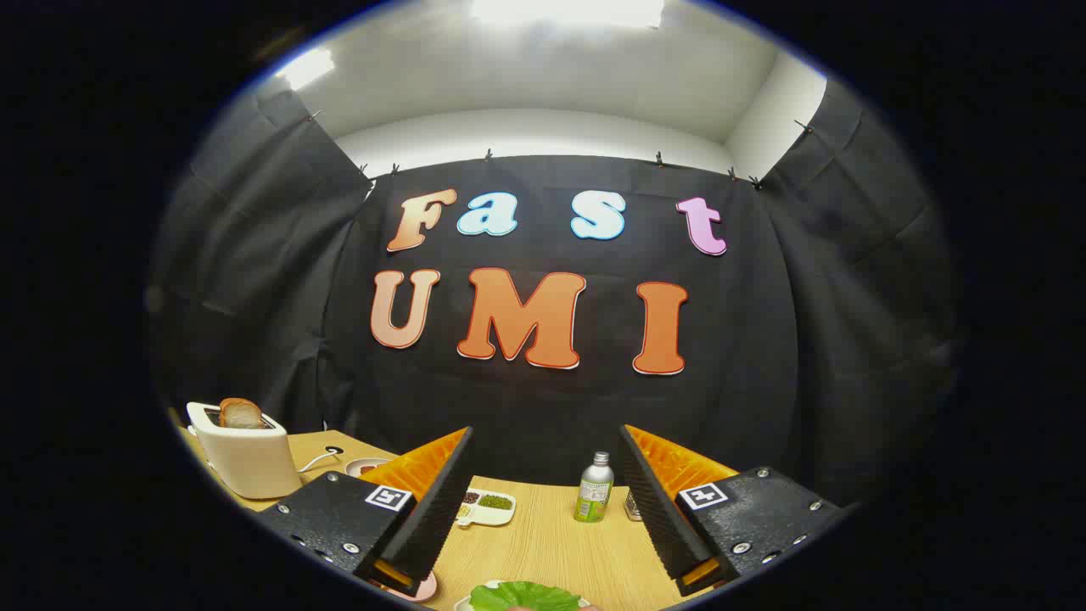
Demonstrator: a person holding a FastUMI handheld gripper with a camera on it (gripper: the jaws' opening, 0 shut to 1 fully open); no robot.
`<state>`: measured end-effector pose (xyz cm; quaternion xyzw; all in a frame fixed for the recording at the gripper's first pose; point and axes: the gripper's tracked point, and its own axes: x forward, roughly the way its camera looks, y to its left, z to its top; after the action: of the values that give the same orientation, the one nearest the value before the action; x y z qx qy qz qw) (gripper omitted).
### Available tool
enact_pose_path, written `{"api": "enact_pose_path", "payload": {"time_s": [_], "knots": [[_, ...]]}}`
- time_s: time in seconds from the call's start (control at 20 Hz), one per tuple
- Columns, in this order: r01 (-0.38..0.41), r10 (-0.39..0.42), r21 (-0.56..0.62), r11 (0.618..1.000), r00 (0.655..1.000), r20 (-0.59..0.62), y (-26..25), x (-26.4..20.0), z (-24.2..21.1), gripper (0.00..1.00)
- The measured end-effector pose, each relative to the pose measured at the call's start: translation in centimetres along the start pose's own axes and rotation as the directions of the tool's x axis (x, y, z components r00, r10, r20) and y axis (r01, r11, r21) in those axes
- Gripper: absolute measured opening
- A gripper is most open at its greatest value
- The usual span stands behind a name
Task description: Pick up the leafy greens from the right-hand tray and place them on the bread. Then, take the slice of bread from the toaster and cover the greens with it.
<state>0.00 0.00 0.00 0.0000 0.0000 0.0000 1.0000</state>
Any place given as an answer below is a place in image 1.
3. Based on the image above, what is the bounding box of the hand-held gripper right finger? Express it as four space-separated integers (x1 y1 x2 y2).
618 424 852 597

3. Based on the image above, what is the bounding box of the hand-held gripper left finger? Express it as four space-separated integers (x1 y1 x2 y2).
257 426 474 597

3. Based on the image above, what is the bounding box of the green lettuce leaf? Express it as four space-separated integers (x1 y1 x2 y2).
469 581 582 611

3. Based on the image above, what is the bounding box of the white bread slice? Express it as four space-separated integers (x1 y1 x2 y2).
219 397 264 429

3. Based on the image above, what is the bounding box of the white divided dish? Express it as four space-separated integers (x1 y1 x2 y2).
454 488 517 528

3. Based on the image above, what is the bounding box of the green label bottle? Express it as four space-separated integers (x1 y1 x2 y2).
574 451 614 523

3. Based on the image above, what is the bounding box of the pink round plate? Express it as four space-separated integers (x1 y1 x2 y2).
373 570 439 603

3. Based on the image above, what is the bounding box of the black backdrop cloth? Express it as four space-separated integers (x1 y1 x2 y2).
148 81 964 510

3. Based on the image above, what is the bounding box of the cream white toaster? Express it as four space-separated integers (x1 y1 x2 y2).
187 401 302 500

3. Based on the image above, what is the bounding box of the ceiling light panel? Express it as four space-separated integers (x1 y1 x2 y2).
276 48 336 90
471 0 667 29

